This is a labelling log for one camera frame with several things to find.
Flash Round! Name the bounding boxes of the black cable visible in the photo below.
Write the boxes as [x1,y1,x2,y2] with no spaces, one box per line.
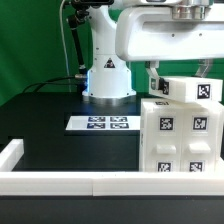
[21,75,88,95]

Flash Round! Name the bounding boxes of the white cabinet door panel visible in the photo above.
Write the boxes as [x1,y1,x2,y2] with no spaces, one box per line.
[181,102,223,172]

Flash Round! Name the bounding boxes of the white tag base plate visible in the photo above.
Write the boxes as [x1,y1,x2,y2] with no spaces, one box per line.
[66,116,140,131]

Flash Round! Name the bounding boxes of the grey hanging cable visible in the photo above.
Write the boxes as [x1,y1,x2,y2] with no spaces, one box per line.
[58,0,73,94]

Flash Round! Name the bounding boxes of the white U-shaped obstacle fence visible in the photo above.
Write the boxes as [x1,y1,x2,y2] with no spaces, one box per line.
[0,139,224,196]

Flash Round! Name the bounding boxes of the white cabinet body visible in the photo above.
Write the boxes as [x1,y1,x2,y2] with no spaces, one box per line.
[139,99,224,172]

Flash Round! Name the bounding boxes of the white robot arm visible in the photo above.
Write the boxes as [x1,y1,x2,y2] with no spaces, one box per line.
[83,0,224,103]

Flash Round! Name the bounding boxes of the white cabinet top box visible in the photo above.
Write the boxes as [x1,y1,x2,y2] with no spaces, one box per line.
[149,76,223,103]

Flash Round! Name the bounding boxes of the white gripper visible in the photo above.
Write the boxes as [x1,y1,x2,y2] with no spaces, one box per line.
[115,5,224,90]

